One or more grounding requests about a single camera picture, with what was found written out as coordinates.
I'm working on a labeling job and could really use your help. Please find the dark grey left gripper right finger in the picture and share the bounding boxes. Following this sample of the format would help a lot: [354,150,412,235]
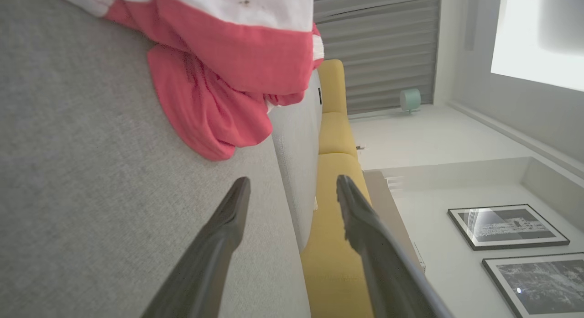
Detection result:
[337,174,454,318]

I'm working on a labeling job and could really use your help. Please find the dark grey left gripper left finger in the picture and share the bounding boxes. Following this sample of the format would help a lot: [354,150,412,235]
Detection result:
[141,177,251,318]

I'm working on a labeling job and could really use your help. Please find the red white basketball jersey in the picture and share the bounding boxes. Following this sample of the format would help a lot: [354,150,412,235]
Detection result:
[50,0,274,162]

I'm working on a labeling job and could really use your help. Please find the red shorts with white stripe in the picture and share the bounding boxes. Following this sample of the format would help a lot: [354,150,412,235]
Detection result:
[114,0,324,106]

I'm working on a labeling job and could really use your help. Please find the yellow sofa backrest cushion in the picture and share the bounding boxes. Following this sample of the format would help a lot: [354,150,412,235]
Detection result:
[300,153,375,318]
[318,59,348,114]
[318,112,359,156]

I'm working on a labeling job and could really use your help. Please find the grey sofa seat cushion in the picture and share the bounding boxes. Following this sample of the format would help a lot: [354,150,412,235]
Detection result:
[269,104,321,252]
[292,69,323,122]

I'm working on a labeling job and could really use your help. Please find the grey pleated curtain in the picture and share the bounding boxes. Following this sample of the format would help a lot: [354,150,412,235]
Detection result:
[314,0,441,115]

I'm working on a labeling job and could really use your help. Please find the black framed wall picture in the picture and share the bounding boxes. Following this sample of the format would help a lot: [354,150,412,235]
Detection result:
[448,203,570,251]
[482,252,584,318]

